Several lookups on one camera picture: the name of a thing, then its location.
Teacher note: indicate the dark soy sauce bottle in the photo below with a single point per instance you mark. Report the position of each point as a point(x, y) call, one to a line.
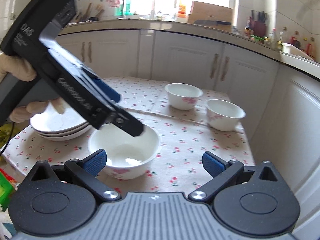
point(249, 27)

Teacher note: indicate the left gloved hand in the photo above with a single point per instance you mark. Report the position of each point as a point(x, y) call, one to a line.
point(15, 72)

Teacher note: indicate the clear oil bottle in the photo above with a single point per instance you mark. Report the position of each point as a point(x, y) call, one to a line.
point(273, 40)

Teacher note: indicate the white kitchen cabinets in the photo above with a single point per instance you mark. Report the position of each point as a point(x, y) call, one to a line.
point(281, 103)

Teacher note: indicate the kitchen faucet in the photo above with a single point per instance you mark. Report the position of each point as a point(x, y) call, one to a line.
point(118, 5)

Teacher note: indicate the white bowl pink flowers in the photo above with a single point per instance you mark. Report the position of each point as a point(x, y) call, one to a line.
point(183, 96)

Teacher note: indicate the white plastic tray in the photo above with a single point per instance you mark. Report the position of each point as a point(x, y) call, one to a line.
point(290, 49)

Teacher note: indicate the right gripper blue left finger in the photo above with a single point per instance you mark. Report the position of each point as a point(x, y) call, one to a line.
point(83, 173)

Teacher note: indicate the white plate with fruit print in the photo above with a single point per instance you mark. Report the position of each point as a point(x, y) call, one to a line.
point(50, 121)

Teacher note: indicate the red knife block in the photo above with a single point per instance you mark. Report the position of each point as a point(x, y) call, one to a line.
point(259, 23)

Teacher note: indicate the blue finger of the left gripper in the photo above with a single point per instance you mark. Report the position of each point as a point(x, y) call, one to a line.
point(108, 91)

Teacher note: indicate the cherry print tablecloth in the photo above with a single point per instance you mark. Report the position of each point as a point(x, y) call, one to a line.
point(185, 136)

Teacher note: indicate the white floral bowl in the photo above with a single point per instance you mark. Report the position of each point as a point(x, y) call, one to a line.
point(223, 115)
point(127, 157)

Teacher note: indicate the wooden cutting board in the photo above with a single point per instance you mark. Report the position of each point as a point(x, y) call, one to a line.
point(212, 12)

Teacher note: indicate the yellow plastic bag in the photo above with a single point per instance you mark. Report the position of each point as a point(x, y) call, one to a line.
point(7, 131)

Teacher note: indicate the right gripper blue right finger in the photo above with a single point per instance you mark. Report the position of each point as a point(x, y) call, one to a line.
point(224, 174)

